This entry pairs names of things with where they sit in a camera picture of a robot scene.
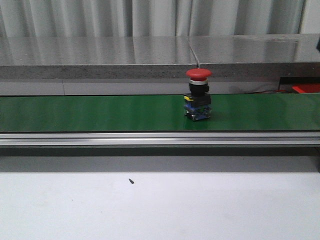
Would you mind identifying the grey stone slab left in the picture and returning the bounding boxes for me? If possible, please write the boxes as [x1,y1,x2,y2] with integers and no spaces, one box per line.
[0,36,197,79]

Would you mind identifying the grey stone slab right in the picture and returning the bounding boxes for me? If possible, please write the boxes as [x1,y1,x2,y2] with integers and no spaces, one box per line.
[188,33,320,78]

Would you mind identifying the red cable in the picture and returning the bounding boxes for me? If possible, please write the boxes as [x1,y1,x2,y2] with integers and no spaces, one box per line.
[247,89,291,95]

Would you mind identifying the grey pleated curtain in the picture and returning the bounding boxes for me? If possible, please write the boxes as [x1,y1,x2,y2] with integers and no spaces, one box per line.
[0,0,305,37]

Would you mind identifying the grey rear conveyor panel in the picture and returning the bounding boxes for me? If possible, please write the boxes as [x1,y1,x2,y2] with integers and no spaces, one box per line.
[0,77,280,96]

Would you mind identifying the red plate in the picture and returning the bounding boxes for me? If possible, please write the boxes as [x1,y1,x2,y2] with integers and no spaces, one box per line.
[292,83,320,94]

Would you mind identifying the green conveyor belt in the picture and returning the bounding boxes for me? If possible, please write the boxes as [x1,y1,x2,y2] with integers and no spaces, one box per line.
[0,93,320,133]

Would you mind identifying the aluminium conveyor side rail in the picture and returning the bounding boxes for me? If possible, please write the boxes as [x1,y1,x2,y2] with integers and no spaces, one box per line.
[0,130,320,148]

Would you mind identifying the grey stone slab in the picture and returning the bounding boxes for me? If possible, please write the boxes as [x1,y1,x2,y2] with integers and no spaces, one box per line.
[0,36,197,79]
[188,33,320,78]

